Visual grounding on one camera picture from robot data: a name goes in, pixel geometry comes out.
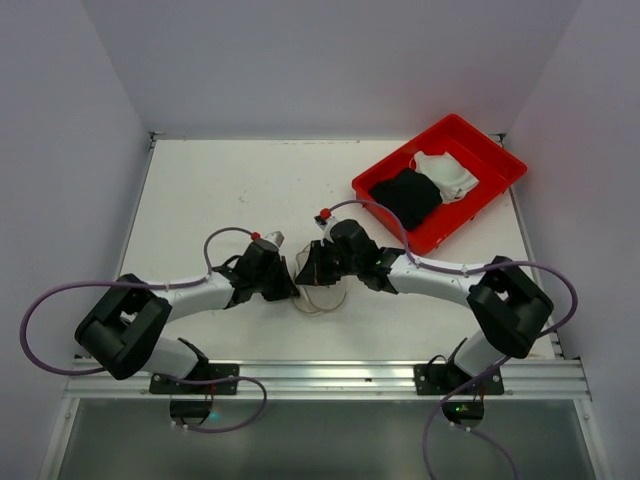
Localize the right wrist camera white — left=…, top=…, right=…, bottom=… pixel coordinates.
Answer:
left=314, top=208, right=340, bottom=242

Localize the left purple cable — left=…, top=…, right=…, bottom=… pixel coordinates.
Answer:
left=19, top=227, right=261, bottom=376

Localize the aluminium mounting rail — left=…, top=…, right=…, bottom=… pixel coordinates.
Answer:
left=64, top=359, right=591, bottom=401

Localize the purple cable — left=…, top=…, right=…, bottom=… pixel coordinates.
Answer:
left=314, top=199, right=580, bottom=480
left=19, top=227, right=261, bottom=376

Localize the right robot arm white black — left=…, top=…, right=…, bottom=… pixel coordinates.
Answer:
left=295, top=219, right=554, bottom=377

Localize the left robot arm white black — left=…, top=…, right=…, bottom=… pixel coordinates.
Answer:
left=75, top=231, right=299, bottom=382

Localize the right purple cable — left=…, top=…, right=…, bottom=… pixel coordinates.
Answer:
left=314, top=199, right=580, bottom=480

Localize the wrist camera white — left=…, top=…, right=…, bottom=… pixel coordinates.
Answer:
left=314, top=208, right=340, bottom=242
left=263, top=231, right=285, bottom=249

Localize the white mesh laundry bag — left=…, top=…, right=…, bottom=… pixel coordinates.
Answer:
left=292, top=244, right=349, bottom=317

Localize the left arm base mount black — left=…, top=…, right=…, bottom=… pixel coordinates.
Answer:
left=149, top=363, right=240, bottom=426

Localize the white bra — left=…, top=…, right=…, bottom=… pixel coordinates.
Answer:
left=412, top=151, right=479, bottom=204

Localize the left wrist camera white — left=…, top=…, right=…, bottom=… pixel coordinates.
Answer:
left=263, top=231, right=285, bottom=249

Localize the black garment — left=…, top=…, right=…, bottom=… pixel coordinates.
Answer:
left=368, top=168, right=443, bottom=232

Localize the red plastic tray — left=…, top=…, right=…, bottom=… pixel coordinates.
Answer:
left=351, top=114, right=527, bottom=255

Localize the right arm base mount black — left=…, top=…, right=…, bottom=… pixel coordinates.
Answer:
left=413, top=355, right=505, bottom=429

